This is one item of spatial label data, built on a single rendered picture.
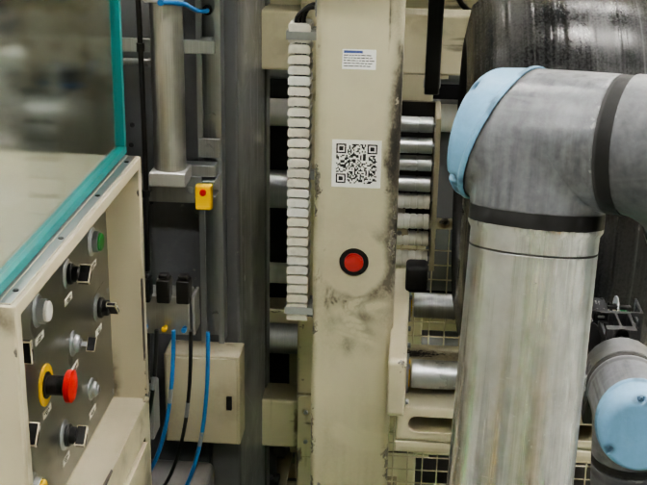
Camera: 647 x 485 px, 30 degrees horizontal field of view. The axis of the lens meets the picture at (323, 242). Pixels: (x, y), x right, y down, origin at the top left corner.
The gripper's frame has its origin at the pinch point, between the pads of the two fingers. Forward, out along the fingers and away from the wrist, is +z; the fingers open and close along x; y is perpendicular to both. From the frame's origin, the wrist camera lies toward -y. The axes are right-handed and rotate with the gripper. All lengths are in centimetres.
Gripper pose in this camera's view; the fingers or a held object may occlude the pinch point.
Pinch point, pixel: (595, 322)
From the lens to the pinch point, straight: 171.9
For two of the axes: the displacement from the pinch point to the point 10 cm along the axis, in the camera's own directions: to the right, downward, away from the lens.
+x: -10.0, -0.5, 0.7
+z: 0.8, -3.2, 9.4
